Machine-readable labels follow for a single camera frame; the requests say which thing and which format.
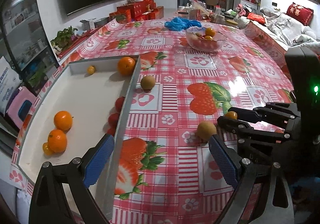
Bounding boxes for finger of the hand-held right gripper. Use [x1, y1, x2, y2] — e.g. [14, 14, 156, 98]
[217, 116, 291, 165]
[228, 102, 301, 125]

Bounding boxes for pink plastic stool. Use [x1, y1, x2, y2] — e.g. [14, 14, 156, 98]
[6, 86, 37, 130]

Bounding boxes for glass door cabinet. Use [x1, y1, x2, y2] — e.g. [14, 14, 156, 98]
[0, 0, 60, 94]

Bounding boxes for green potted plant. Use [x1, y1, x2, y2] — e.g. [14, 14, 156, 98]
[50, 26, 78, 51]

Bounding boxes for red tomato pile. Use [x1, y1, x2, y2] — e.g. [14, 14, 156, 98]
[194, 37, 218, 50]

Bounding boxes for stack of red gift boxes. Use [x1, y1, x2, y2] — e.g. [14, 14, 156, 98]
[109, 0, 164, 24]

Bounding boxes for tan chair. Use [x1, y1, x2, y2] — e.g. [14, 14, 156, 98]
[205, 0, 220, 10]

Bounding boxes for white printed pillow bag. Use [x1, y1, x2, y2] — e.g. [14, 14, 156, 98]
[0, 56, 22, 114]

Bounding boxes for open white carton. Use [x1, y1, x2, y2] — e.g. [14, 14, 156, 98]
[79, 19, 97, 30]

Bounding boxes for red printed tablecloth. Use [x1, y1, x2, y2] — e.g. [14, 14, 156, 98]
[10, 17, 295, 224]

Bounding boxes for red packet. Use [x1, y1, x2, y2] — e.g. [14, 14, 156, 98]
[247, 12, 266, 24]

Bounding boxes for white rectangular tray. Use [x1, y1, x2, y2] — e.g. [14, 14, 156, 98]
[16, 55, 140, 219]

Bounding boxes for red embroidered cushion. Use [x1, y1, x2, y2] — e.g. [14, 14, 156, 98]
[285, 2, 314, 26]

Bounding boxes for grey blanket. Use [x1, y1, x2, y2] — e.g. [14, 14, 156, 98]
[260, 6, 320, 49]

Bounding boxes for clear glass bowl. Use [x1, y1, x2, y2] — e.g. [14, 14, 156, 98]
[185, 26, 226, 51]

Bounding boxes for brown cardboard box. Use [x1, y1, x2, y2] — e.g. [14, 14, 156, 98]
[188, 1, 213, 21]

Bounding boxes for brown round fruit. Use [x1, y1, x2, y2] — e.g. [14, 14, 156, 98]
[140, 75, 155, 90]
[196, 121, 217, 142]

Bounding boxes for stack of grey boards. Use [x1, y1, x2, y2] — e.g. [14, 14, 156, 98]
[0, 111, 23, 152]

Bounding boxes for large orange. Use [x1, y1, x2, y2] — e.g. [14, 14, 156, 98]
[47, 129, 68, 153]
[117, 57, 136, 76]
[54, 111, 73, 132]

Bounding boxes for blue plastic bags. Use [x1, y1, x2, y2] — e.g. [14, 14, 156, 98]
[164, 17, 203, 31]

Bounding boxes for blue plastic stool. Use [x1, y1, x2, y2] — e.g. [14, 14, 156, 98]
[19, 100, 33, 117]

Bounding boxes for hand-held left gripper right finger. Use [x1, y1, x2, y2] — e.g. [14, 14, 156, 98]
[208, 134, 295, 224]

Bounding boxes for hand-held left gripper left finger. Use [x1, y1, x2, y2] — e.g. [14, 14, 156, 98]
[29, 133, 115, 224]

